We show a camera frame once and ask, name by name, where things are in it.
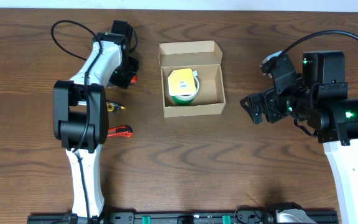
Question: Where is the red stapler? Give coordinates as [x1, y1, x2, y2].
[130, 76, 137, 85]

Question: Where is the black mounting rail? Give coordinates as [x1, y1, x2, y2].
[27, 203, 339, 224]

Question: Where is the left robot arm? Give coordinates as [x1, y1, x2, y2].
[53, 20, 139, 223]

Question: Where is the black yellow correction tape dispenser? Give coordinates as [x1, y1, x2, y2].
[106, 101, 125, 114]

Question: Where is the left black cable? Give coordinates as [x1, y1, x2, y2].
[50, 19, 104, 215]

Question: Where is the red utility knife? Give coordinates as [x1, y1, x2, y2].
[107, 125, 133, 138]

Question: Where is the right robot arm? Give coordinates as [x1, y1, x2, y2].
[241, 50, 358, 223]

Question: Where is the brown cardboard box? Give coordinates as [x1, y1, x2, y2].
[158, 40, 226, 118]

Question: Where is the green tape roll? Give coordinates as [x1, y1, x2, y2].
[172, 78, 200, 105]

